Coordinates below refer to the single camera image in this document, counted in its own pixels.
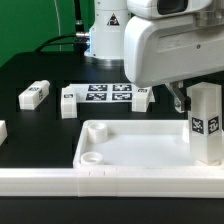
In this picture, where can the white marker base plate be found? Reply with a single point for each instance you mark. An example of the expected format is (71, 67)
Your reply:
(109, 93)

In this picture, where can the white L-shaped fence wall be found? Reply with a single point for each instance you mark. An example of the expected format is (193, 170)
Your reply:
(115, 181)

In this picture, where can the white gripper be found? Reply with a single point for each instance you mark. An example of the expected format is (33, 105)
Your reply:
(169, 50)

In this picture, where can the white desk tabletop tray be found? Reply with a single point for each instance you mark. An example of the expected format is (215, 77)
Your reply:
(145, 144)

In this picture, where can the white block at left edge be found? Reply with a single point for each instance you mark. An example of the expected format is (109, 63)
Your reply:
(3, 131)

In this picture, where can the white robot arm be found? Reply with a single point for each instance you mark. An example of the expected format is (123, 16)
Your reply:
(106, 36)

